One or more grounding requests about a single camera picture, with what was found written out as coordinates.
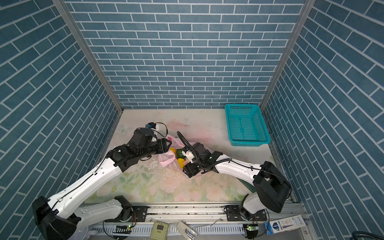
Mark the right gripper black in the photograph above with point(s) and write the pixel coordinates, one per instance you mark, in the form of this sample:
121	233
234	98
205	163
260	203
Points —
188	168

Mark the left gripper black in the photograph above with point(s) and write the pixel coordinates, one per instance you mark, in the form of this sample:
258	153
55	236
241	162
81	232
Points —
162	145

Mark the pink plastic bag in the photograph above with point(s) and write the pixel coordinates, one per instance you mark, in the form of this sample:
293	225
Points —
169	159

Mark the teal plastic basket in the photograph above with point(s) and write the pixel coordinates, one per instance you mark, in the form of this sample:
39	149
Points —
246	125

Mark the yellow fruit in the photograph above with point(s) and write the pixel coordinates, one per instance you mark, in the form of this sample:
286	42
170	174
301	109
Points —
181	162

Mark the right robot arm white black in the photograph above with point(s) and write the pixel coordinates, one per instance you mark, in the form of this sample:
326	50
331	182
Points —
271	187

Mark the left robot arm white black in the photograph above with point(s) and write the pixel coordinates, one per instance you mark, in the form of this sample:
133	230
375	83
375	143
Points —
61	215

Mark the green pepper fruit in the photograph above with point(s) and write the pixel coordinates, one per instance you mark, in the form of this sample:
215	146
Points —
179	154

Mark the dark green rectangular block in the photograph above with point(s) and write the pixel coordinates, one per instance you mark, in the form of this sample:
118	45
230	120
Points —
250	187

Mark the silver metal clip tool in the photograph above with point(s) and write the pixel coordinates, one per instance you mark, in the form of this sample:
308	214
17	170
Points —
187	232

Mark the green digital timer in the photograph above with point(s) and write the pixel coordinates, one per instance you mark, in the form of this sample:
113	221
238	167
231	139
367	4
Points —
159	231

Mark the white blue cardboard box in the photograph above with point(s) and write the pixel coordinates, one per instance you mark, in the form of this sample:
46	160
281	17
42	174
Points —
284	225

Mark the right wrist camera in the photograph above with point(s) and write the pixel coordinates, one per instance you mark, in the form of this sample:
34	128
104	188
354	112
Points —
189	155

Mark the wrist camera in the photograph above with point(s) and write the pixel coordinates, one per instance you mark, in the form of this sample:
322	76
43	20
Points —
189	155
151	126

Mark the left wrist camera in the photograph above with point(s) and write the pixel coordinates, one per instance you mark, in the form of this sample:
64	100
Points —
151	126

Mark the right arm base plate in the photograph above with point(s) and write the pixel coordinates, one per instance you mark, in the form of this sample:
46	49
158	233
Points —
235	213

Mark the aluminium rail frame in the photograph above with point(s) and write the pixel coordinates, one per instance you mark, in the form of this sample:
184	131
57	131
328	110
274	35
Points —
203	218

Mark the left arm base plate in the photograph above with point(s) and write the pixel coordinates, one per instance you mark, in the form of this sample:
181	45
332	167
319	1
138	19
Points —
135	213

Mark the black cable corner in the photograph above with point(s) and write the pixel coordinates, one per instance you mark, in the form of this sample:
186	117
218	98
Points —
356	235

